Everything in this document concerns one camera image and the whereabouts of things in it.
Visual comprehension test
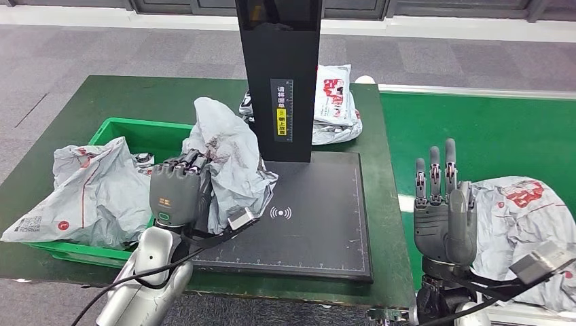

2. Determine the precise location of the dark metal window frame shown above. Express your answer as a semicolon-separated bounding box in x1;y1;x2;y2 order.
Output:
0;0;576;22

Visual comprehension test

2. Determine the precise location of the green plastic crate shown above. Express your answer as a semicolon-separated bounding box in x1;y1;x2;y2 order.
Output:
22;117;208;270

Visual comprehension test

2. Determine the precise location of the black yellow ruler label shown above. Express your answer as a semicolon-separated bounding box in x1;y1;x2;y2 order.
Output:
270;78;294;143

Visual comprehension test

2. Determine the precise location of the grey parcel bag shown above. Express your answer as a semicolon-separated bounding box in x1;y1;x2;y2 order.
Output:
470;176;576;312
182;97;279;235
311;93;363;146

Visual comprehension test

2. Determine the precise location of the grey parcel bag, red print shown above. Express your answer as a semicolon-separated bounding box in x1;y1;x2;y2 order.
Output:
470;176;576;312

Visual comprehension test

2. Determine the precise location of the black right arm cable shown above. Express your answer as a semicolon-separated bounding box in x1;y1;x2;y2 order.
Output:
418;278;541;326

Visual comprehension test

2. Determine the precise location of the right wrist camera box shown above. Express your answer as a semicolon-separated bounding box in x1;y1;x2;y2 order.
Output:
509;240;576;285

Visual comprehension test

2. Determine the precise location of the black inbound scanning machine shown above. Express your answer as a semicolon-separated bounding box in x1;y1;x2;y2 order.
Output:
191;0;374;283

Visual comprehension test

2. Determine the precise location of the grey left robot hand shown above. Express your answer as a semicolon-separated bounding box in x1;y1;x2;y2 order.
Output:
148;149;215;231

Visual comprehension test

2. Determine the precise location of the black and white parcel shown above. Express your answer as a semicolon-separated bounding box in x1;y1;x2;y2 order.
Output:
238;90;254;122

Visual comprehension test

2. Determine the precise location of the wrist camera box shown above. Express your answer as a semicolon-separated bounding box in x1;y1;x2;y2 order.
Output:
227;206;259;232
509;240;576;285

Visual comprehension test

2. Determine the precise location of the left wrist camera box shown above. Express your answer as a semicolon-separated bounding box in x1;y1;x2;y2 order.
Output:
227;206;259;232

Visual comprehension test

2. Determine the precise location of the white parcel bag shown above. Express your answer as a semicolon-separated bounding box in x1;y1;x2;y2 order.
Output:
0;137;155;251

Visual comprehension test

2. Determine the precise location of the crumpled grey parcel bag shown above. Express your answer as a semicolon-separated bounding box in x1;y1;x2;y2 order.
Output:
311;93;363;146

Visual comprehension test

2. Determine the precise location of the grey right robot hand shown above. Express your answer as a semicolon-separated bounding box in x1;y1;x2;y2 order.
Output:
413;138;479;266

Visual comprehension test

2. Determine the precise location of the flat white parcel, red print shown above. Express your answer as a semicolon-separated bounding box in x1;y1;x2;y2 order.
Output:
313;64;359;127

